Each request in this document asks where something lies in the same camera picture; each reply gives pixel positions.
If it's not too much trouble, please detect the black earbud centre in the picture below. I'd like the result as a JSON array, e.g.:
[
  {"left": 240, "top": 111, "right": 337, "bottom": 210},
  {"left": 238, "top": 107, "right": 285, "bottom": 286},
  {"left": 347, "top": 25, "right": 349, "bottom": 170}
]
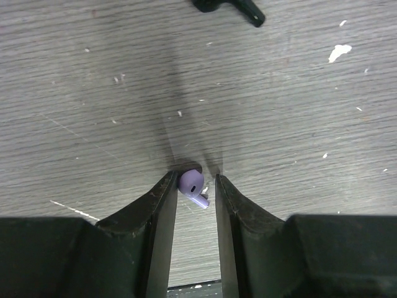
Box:
[{"left": 192, "top": 0, "right": 266, "bottom": 28}]

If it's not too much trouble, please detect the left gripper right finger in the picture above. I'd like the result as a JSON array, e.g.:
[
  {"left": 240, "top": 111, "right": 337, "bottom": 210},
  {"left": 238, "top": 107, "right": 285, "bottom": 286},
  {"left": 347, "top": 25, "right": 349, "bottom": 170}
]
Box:
[{"left": 215, "top": 174, "right": 396, "bottom": 297}]

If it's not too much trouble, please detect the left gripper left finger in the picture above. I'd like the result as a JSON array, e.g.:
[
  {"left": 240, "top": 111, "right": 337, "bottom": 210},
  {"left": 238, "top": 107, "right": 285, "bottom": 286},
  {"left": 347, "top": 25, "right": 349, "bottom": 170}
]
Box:
[{"left": 1, "top": 171, "right": 178, "bottom": 297}]

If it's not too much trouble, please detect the purple earbud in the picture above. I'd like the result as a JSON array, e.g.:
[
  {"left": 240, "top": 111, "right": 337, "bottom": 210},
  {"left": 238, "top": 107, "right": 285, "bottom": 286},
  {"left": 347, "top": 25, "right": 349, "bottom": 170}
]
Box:
[{"left": 178, "top": 169, "right": 210, "bottom": 209}]

